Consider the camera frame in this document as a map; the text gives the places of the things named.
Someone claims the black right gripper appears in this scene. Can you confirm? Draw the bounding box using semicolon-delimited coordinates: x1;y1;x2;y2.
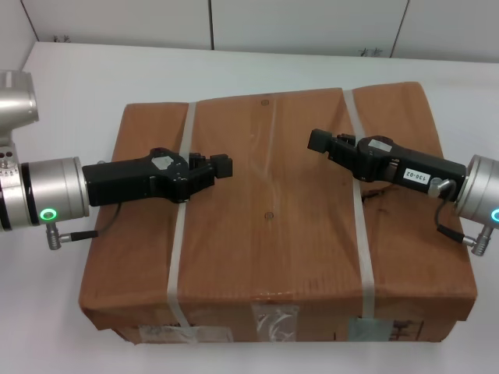
307;128;468;196

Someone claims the white packing strap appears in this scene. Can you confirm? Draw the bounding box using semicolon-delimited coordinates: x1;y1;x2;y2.
166;101;198;329
342;88;377;319

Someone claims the left wrist cable with plug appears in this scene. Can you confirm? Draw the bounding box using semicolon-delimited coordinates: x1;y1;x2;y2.
46;202;122;251

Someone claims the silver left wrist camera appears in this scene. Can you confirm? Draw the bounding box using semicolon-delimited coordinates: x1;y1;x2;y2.
0;69;41;157

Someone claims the brown cardboard box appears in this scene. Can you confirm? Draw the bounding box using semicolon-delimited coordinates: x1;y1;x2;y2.
76;80;479;345

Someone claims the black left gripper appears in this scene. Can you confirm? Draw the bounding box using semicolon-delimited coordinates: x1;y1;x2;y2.
82;147;234;207

